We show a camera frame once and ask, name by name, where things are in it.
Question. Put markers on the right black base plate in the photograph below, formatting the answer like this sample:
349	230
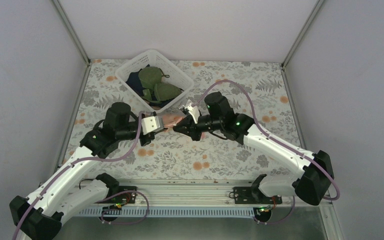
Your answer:
243	195

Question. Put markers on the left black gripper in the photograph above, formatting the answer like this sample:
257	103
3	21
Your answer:
148	138

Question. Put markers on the floral patterned table mat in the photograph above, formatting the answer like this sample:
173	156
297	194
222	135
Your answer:
174	156

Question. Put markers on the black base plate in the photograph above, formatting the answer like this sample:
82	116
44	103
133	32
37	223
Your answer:
243	195
125	198

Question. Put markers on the green bra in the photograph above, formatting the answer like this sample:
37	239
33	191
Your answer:
155	90

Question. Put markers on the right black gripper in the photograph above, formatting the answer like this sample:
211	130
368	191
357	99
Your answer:
190	130

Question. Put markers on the peach floral mesh laundry bag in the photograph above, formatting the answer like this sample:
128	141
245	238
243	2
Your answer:
170	120

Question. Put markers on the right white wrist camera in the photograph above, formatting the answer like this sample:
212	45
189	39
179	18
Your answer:
190	109

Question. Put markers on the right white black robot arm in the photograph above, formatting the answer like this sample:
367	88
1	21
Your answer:
311	174

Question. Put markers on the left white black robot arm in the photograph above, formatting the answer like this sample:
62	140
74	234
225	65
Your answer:
41	215

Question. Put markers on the white plastic basket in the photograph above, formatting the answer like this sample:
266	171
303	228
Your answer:
154	58

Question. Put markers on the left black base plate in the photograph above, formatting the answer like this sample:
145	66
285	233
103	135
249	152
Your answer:
125	198

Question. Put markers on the white slotted cable duct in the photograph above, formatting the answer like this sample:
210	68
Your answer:
183	212

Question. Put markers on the aluminium rail frame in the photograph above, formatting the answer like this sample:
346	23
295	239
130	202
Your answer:
159	193

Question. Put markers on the dark navy garment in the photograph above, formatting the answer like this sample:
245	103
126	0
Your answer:
134	83

